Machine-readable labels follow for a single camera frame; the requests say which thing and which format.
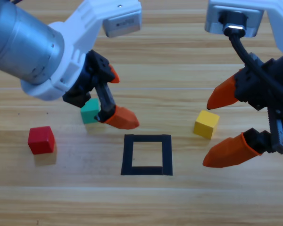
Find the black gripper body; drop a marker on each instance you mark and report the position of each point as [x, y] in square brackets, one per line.
[99, 68]
[252, 87]

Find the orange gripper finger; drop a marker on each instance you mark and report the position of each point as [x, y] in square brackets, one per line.
[228, 153]
[122, 118]
[222, 96]
[115, 76]

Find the black tape square outline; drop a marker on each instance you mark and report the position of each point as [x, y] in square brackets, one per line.
[127, 155]

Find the green wooden cube block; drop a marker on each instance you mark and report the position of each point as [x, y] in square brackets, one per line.
[89, 114]

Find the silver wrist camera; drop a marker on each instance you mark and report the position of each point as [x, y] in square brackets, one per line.
[122, 24]
[212, 21]

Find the red wooden cube block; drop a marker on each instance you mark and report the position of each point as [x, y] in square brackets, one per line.
[41, 141]

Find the yellow wooden cube block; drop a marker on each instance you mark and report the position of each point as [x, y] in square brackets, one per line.
[206, 126]

